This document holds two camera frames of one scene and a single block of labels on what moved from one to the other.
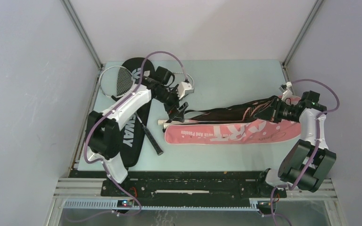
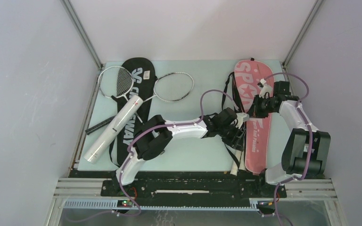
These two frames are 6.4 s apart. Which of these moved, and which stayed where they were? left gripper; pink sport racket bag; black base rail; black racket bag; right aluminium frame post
Moved: pink sport racket bag; left gripper
Stayed: black base rail; black racket bag; right aluminium frame post
